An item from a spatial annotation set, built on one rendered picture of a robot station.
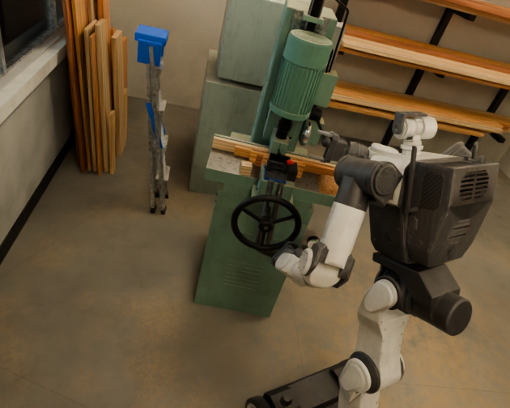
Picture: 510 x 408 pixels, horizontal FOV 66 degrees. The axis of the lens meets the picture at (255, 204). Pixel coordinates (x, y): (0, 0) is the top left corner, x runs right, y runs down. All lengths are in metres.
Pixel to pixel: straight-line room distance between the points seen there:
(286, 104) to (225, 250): 0.78
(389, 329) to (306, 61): 0.99
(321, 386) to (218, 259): 0.76
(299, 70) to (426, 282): 0.87
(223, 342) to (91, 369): 0.64
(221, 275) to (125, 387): 0.67
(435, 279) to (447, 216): 0.23
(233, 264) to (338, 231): 1.05
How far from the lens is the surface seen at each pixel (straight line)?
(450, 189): 1.09
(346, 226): 1.06
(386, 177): 1.05
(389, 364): 1.53
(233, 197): 1.75
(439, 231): 1.14
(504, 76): 4.45
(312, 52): 1.55
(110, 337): 2.16
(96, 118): 2.88
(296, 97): 1.61
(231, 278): 2.11
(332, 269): 1.12
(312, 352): 2.30
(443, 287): 1.28
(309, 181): 1.79
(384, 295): 1.32
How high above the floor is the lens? 1.82
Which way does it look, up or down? 36 degrees down
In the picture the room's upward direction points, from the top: 16 degrees clockwise
